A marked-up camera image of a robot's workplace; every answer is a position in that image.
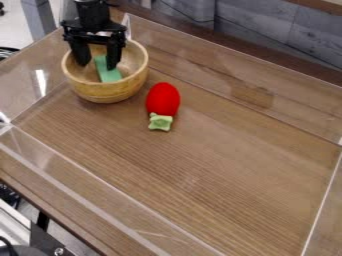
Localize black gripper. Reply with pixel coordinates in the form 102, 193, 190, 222
61, 20, 127, 70

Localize green rectangular stick block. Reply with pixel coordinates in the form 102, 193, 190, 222
94, 55, 122, 83

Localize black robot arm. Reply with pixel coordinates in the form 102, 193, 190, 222
61, 0, 127, 70

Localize brown wooden bowl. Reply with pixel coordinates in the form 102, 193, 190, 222
61, 40, 148, 103

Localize red plush strawberry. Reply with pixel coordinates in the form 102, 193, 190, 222
146, 82, 180, 132

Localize black table leg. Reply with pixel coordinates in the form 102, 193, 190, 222
36, 212, 49, 232

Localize clear acrylic enclosure walls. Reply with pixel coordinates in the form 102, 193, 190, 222
0, 18, 342, 256

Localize black cable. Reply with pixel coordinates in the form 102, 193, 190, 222
0, 235, 19, 256

